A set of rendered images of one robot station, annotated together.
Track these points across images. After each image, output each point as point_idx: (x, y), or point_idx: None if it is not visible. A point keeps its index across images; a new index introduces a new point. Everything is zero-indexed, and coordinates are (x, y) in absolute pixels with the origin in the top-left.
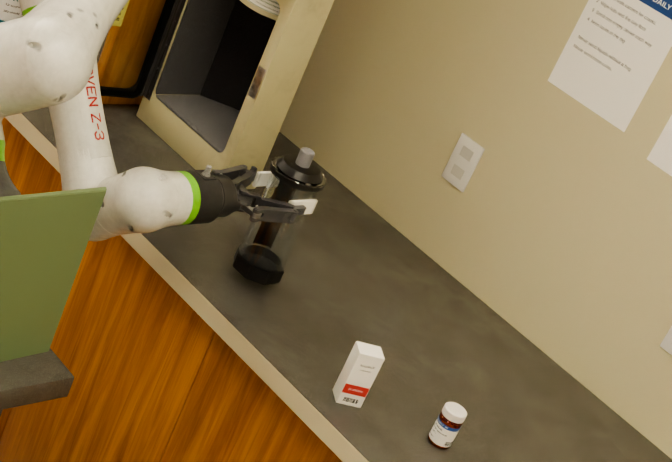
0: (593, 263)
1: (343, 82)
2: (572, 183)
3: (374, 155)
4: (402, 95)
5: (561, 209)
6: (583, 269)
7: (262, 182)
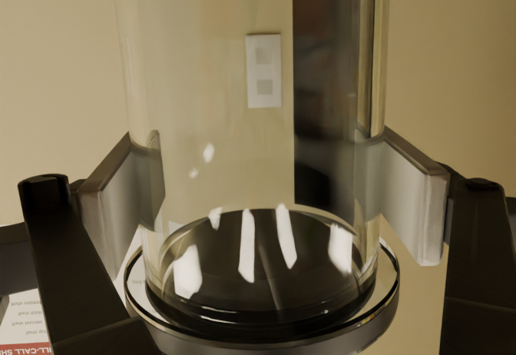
0: (21, 77)
1: (511, 48)
2: (112, 144)
3: None
4: (404, 91)
5: (104, 108)
6: (27, 61)
7: (401, 182)
